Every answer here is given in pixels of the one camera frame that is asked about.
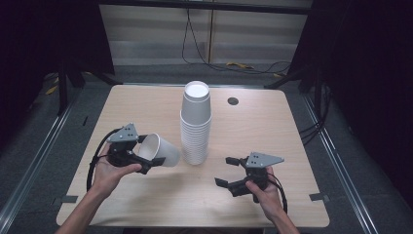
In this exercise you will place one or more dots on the grey tape strip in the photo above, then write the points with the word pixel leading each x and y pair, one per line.
pixel 68 199
pixel 318 197

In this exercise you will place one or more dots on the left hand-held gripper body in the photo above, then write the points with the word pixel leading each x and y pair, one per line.
pixel 123 152

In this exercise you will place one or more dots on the yellow floor tape piece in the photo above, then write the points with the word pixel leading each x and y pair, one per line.
pixel 240 65
pixel 51 90

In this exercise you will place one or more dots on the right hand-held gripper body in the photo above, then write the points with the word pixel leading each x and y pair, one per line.
pixel 258 169

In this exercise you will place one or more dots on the dark curtain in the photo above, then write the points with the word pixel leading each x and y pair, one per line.
pixel 367 81
pixel 39 39

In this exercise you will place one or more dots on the metal floor rail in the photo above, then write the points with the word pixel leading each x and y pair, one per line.
pixel 35 156
pixel 337 162

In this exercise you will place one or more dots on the stack of white cups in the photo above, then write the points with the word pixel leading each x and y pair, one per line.
pixel 195 130

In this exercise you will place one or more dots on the black metal stand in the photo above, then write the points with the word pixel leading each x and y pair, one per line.
pixel 292 76
pixel 63 91

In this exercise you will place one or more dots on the dark metal crossbar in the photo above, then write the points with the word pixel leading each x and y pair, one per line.
pixel 201 6

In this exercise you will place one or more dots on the white paper cup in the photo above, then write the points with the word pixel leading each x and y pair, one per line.
pixel 160 151

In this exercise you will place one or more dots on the person's right hand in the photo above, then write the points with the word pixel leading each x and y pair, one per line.
pixel 268 198

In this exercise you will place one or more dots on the round grey table grommet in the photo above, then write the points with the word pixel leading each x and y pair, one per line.
pixel 233 101

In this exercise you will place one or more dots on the person's left hand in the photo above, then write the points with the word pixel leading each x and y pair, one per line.
pixel 108 174

